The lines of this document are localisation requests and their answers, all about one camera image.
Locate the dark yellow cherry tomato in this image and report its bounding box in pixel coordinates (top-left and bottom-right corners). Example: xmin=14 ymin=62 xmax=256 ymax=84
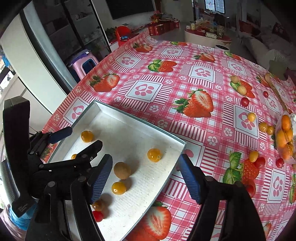
xmin=111 ymin=181 xmax=127 ymax=195

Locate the blue gloved left hand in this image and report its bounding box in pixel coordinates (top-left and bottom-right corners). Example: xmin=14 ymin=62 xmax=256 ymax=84
xmin=9 ymin=203 xmax=37 ymax=231

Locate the brown-orange cherry tomato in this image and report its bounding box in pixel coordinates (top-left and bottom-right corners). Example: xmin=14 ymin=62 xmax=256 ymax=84
xmin=92 ymin=199 xmax=105 ymax=211

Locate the tan longan fruit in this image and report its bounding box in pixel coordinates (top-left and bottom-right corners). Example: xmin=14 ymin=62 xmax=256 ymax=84
xmin=230 ymin=75 xmax=240 ymax=84
xmin=113 ymin=162 xmax=132 ymax=180
xmin=237 ymin=85 xmax=247 ymax=96

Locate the white shallow box tray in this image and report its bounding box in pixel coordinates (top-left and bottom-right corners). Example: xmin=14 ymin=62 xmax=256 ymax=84
xmin=49 ymin=101 xmax=186 ymax=240

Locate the pink plastic stool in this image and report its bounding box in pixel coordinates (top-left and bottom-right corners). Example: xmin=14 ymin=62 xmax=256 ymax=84
xmin=68 ymin=49 xmax=99 ymax=83

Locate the pink strawberry tablecloth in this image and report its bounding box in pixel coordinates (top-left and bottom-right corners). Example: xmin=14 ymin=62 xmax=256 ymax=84
xmin=44 ymin=32 xmax=295 ymax=240

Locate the orange mandarin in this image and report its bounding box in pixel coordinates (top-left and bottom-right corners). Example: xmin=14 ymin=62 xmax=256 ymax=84
xmin=285 ymin=128 xmax=293 ymax=142
xmin=281 ymin=114 xmax=291 ymax=131
xmin=275 ymin=129 xmax=287 ymax=148

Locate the glass fruit bowl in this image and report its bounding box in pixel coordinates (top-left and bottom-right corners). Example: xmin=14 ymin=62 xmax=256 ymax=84
xmin=275 ymin=110 xmax=295 ymax=165

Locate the red plastic chair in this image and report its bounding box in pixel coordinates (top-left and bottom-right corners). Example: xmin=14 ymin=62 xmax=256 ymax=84
xmin=115 ymin=26 xmax=132 ymax=47

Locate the wooden stick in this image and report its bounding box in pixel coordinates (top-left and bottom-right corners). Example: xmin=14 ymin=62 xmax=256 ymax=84
xmin=264 ymin=72 xmax=292 ymax=114

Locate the black television screen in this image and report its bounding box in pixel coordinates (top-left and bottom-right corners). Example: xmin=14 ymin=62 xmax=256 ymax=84
xmin=106 ymin=0 xmax=154 ymax=19

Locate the round white coffee table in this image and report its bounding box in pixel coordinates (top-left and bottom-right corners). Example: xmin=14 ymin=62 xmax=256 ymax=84
xmin=185 ymin=29 xmax=232 ymax=47

